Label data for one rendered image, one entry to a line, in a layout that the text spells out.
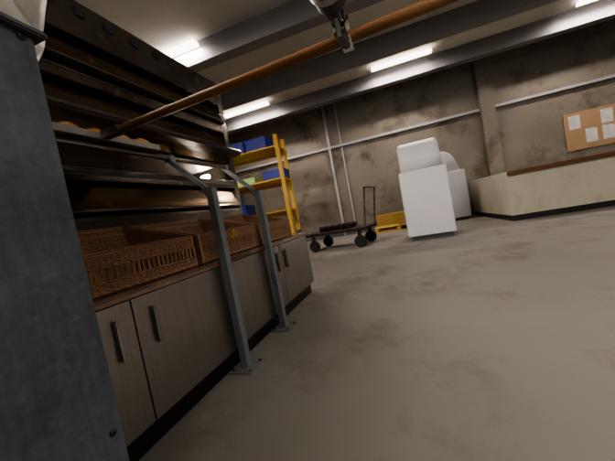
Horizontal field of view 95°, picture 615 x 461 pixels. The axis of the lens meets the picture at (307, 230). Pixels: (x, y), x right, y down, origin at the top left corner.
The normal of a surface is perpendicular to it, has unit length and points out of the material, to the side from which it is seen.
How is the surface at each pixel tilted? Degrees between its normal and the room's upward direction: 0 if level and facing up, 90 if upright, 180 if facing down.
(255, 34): 90
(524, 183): 90
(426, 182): 90
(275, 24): 90
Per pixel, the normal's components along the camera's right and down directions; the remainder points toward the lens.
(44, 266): 0.95, -0.16
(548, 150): -0.27, 0.10
